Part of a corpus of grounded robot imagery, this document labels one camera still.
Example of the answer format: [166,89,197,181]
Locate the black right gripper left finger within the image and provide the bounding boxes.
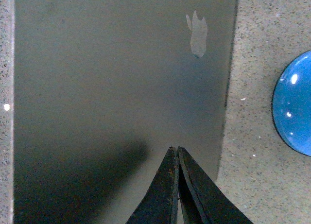
[127,147,179,224]

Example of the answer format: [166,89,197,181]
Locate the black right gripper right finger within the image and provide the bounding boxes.
[178,147,252,224]

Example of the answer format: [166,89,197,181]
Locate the grey laptop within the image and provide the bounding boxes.
[14,0,237,224]

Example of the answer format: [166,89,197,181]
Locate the blue desk lamp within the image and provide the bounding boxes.
[272,51,311,156]

